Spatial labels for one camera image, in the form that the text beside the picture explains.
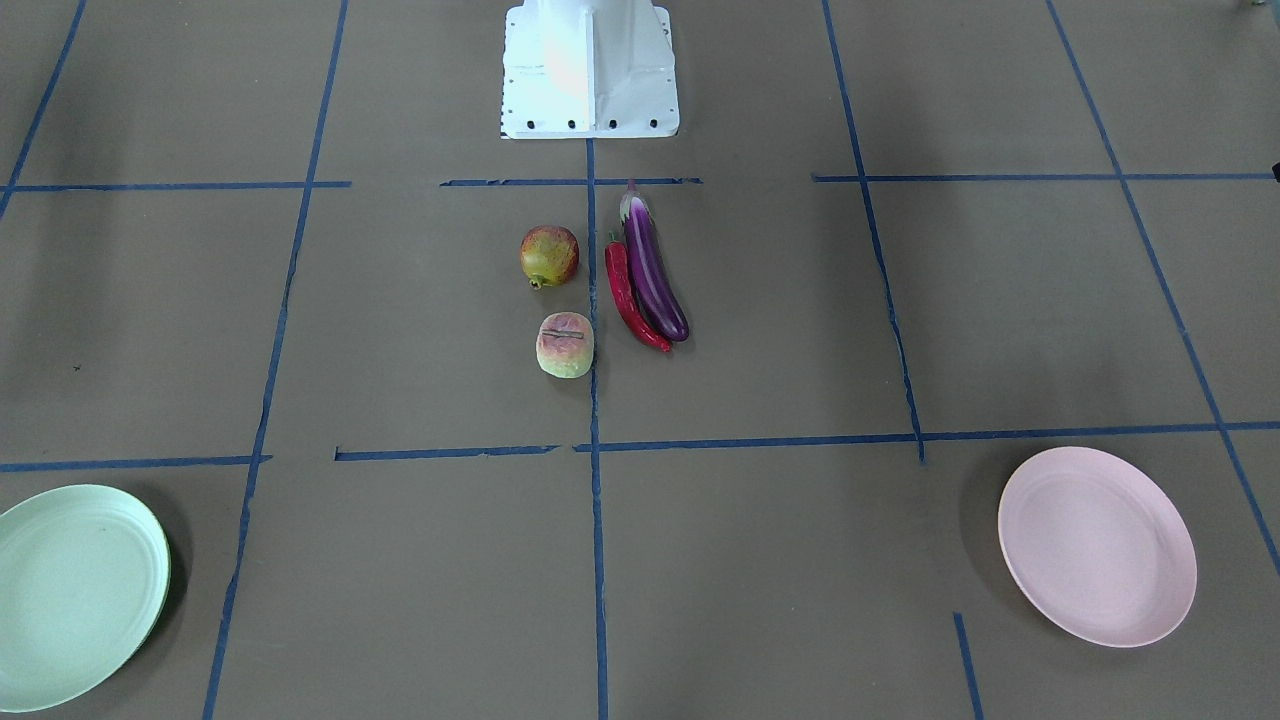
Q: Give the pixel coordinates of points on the pink plate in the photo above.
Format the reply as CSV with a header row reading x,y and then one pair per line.
x,y
1097,547

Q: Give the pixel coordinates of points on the purple eggplant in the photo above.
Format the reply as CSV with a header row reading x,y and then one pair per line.
x,y
648,272

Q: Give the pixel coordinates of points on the red yellow pomegranate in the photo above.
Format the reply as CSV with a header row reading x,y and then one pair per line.
x,y
549,256

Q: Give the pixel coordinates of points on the red chili pepper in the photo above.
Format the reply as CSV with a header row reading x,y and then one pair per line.
x,y
623,295

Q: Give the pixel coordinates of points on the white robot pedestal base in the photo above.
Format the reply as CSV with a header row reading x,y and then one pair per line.
x,y
588,69

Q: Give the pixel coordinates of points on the pink yellow peach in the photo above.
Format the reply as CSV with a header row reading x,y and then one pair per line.
x,y
565,346

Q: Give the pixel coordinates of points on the green plate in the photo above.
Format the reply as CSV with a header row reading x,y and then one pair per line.
x,y
85,571

